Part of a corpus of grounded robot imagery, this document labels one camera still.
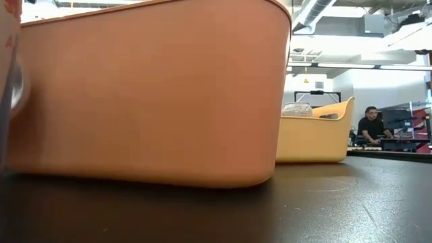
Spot orange plastic bin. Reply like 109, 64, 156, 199
6, 0, 293, 189

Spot clear plastic item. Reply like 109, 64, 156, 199
281, 102, 314, 118

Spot yellow plastic bin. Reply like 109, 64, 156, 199
275, 97, 356, 164

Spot long ceiling light bar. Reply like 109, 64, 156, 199
286, 61, 432, 72

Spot person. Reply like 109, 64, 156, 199
356, 106, 395, 146

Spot black computer monitor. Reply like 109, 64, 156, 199
382, 109, 413, 131

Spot black desk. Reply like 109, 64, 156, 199
379, 138, 430, 153

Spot metal shelf with red bins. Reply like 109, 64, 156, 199
377, 101, 432, 155

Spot black gantry frame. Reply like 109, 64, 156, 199
294, 90, 342, 104

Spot silver ceiling air duct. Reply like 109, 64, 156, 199
292, 0, 338, 35

